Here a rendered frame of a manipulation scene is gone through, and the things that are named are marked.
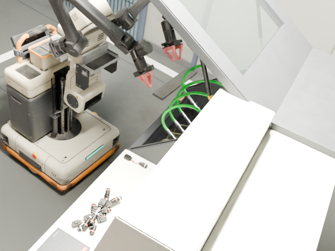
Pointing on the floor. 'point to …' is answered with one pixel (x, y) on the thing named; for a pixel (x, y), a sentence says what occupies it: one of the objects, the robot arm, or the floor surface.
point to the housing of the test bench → (287, 172)
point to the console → (191, 180)
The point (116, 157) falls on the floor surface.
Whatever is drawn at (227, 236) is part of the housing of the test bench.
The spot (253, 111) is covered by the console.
